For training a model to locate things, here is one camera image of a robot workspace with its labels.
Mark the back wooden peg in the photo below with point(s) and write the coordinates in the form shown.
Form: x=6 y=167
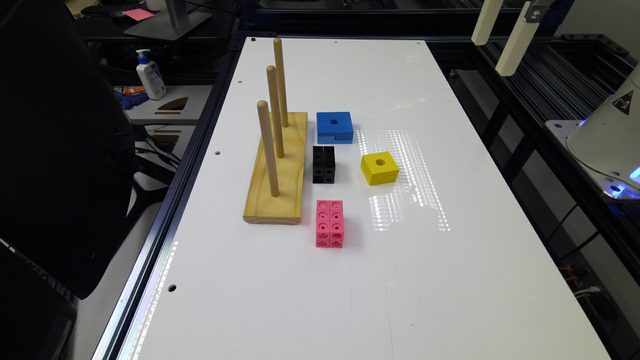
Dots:
x=281 y=84

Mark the yellow block with hole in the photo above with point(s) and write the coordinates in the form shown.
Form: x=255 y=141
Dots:
x=379 y=168

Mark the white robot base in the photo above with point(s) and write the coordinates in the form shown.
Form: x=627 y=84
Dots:
x=606 y=144

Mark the wooden peg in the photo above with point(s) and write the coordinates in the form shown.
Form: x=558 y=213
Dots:
x=275 y=110
x=268 y=146
x=281 y=84

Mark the blue glue gun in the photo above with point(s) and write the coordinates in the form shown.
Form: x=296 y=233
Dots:
x=131 y=97

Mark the black office chair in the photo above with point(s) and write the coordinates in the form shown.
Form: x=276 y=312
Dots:
x=68 y=193

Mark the blue block with hole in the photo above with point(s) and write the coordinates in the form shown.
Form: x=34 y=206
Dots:
x=334 y=128

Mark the middle wooden peg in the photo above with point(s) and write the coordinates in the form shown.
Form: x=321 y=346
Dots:
x=275 y=110

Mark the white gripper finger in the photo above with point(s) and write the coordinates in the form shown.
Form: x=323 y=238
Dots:
x=486 y=21
x=520 y=38

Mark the pink sticky note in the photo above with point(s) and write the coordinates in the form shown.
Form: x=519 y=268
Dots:
x=138 y=14

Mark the grey monitor stand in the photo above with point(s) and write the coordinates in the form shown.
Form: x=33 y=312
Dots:
x=171 y=21

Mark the front wooden peg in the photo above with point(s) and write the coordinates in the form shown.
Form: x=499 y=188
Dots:
x=268 y=146

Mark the white lotion pump bottle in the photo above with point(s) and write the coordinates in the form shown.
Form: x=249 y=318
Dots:
x=150 y=76

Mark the black cube block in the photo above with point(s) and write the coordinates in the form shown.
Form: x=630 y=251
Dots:
x=323 y=165

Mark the pink cube block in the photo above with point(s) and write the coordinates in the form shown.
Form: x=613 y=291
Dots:
x=329 y=224

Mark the wooden peg base board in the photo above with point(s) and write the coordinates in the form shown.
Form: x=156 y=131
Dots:
x=261 y=207

